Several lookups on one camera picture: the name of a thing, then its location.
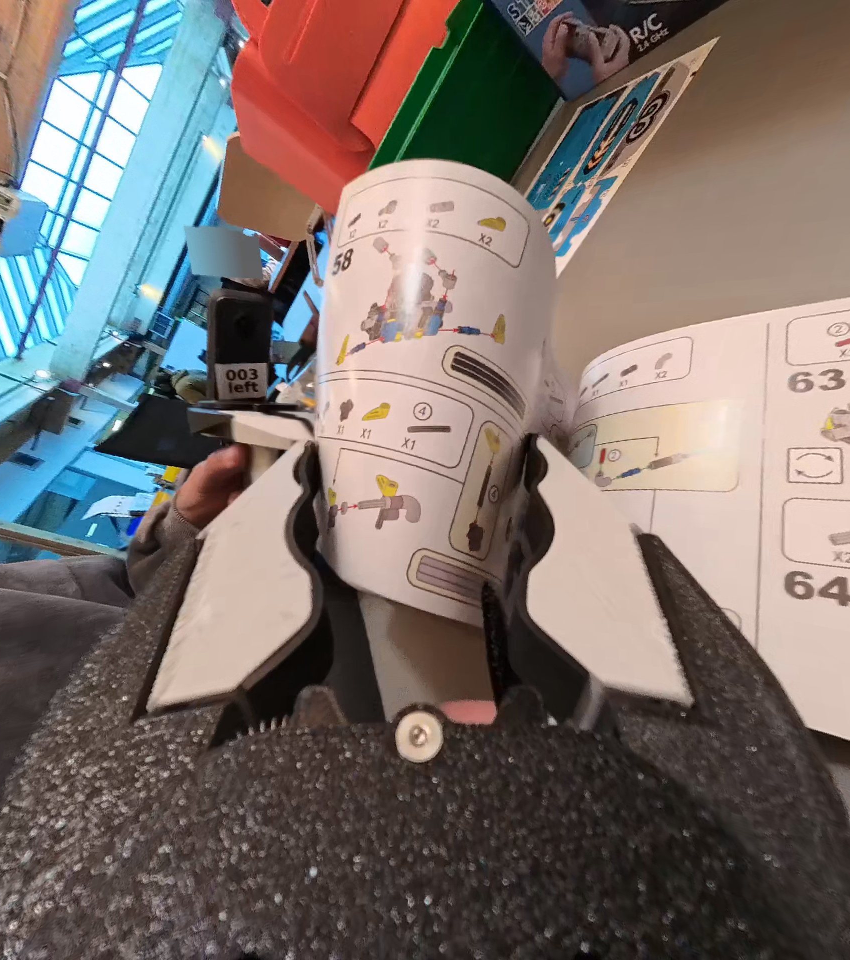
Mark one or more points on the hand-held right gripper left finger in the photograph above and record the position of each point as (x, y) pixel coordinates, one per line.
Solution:
(237, 600)

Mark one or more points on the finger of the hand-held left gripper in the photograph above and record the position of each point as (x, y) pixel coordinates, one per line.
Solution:
(275, 431)

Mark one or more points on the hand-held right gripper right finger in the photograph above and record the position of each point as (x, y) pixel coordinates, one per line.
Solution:
(604, 600)

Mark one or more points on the small blue leaflet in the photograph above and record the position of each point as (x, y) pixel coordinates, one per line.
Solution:
(432, 337)

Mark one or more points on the blue sticker sheet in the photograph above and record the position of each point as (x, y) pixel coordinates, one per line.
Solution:
(604, 150)

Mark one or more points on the blue robot kit box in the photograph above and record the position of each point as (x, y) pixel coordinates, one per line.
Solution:
(604, 37)

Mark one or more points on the person's left forearm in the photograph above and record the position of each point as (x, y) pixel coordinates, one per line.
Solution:
(162, 540)

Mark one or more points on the desk stand with brown board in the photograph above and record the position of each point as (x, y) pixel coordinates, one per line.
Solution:
(260, 187)

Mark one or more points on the person's left hand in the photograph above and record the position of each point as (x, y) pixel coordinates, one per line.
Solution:
(207, 480)

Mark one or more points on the green plastic bin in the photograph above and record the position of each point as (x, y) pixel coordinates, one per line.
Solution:
(455, 97)

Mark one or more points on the white security camera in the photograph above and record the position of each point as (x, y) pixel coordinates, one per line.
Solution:
(9, 217)

